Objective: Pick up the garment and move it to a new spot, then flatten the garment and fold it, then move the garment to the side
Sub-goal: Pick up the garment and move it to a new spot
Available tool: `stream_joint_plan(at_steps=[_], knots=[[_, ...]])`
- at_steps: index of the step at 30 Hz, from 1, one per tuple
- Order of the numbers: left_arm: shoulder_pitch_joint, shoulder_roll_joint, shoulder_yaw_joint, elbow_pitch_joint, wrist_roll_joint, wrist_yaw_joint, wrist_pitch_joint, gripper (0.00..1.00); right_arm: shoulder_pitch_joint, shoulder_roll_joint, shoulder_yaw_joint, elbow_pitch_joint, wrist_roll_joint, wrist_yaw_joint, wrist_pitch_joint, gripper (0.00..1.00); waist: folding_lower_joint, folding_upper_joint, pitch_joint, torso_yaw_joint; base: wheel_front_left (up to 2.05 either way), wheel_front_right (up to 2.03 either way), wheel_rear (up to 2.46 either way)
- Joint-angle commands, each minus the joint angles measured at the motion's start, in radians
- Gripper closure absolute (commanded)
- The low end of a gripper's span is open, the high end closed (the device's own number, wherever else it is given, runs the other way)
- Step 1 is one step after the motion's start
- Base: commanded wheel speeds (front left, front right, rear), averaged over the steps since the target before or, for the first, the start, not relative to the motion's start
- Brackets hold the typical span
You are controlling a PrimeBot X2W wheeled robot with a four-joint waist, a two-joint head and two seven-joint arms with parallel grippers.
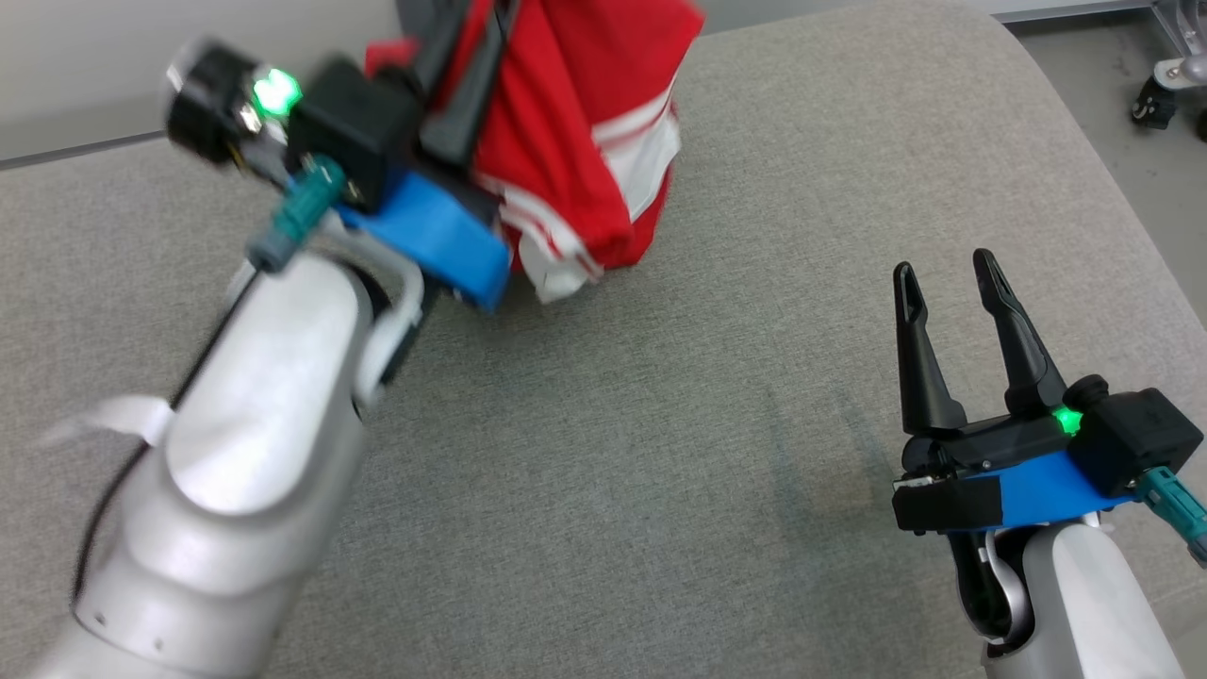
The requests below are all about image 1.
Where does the teal right camera cable plug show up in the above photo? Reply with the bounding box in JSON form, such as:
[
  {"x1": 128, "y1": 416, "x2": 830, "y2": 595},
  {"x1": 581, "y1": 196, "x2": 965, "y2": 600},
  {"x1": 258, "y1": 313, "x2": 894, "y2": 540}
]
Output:
[{"x1": 1134, "y1": 467, "x2": 1207, "y2": 569}]

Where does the red basketball jersey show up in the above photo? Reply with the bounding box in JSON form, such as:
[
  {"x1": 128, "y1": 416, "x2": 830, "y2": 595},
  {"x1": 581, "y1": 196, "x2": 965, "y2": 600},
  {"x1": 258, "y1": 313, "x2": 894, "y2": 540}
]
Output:
[{"x1": 363, "y1": 0, "x2": 706, "y2": 305}]

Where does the black caster wheel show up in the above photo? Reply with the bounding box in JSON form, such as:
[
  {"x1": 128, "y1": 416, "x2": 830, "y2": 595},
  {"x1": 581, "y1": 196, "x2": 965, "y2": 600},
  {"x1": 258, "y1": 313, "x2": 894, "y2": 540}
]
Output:
[{"x1": 1131, "y1": 73, "x2": 1181, "y2": 130}]

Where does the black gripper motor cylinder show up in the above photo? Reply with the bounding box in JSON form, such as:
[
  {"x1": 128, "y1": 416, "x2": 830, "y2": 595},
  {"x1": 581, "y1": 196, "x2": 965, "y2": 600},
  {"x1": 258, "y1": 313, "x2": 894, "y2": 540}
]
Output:
[
  {"x1": 1054, "y1": 374, "x2": 1113, "y2": 435},
  {"x1": 164, "y1": 40, "x2": 305, "y2": 169}
]

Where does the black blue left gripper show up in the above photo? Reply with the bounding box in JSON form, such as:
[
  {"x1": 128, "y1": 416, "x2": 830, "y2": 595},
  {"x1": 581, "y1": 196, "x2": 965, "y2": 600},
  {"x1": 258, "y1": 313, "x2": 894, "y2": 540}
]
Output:
[{"x1": 335, "y1": 0, "x2": 522, "y2": 314}]

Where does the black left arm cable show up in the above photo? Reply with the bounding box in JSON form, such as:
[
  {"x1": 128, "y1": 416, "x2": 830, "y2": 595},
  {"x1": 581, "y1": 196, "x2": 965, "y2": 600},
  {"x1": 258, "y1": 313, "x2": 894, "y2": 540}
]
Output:
[{"x1": 71, "y1": 264, "x2": 261, "y2": 606}]

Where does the teal camera cable plug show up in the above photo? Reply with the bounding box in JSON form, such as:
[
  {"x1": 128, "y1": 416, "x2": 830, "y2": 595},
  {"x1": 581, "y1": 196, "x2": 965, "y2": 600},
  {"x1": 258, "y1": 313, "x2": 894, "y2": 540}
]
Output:
[
  {"x1": 1134, "y1": 467, "x2": 1207, "y2": 569},
  {"x1": 246, "y1": 155, "x2": 349, "y2": 275}
]

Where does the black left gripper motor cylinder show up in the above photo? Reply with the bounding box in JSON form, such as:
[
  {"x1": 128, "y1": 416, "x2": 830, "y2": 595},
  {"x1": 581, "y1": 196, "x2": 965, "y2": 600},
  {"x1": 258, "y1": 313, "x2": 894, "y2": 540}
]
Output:
[{"x1": 164, "y1": 40, "x2": 305, "y2": 169}]

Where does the teal left camera cable plug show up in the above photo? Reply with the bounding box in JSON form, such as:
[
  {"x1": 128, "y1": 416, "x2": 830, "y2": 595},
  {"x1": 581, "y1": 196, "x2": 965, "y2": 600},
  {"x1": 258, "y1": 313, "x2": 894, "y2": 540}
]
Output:
[{"x1": 246, "y1": 155, "x2": 349, "y2": 275}]

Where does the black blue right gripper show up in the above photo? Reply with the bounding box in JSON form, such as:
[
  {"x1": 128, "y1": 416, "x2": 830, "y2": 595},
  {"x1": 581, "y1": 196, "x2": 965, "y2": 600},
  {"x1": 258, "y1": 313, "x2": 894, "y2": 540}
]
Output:
[{"x1": 891, "y1": 248, "x2": 1137, "y2": 535}]

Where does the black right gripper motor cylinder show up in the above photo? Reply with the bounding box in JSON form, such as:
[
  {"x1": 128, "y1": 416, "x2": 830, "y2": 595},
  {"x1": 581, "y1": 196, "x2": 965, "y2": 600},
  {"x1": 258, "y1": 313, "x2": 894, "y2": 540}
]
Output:
[{"x1": 1054, "y1": 374, "x2": 1113, "y2": 435}]

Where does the white strap on left arm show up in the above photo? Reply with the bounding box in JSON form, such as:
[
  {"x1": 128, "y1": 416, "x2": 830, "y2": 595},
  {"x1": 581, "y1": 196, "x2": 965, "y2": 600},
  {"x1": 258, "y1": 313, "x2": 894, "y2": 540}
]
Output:
[{"x1": 38, "y1": 393, "x2": 174, "y2": 450}]

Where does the silver metal cart frame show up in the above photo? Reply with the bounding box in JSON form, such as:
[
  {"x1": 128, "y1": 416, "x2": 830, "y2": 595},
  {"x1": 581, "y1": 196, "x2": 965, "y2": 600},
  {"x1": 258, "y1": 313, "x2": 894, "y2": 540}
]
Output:
[{"x1": 1149, "y1": 0, "x2": 1207, "y2": 144}]

